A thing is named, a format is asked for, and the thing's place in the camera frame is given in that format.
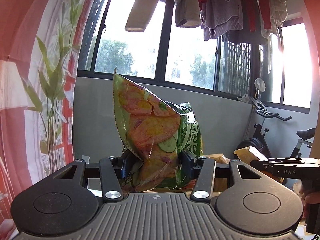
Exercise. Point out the black exercise bike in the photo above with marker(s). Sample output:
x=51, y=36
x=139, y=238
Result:
x=278, y=134

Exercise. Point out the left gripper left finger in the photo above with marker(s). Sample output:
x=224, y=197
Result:
x=112, y=169

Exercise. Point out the printed backdrop curtain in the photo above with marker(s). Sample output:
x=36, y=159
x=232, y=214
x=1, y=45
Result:
x=40, y=47

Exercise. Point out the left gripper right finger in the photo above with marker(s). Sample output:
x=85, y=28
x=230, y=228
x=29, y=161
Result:
x=201, y=169

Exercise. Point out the person right hand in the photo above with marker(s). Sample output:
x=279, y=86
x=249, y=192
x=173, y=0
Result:
x=308, y=197

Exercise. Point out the green vegetable chips bag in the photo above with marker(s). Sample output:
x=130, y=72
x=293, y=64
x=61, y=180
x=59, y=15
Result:
x=156, y=132

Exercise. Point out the purple knitted hanging garment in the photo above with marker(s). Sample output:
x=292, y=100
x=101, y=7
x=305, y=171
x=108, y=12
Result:
x=219, y=17

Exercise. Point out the brown cardboard box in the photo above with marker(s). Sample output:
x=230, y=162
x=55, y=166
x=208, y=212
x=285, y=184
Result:
x=246, y=154

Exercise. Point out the beige hanging towel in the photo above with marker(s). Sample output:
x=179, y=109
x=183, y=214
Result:
x=140, y=15

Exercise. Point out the grey hanging cloth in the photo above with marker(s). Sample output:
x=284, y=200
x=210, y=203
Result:
x=187, y=13

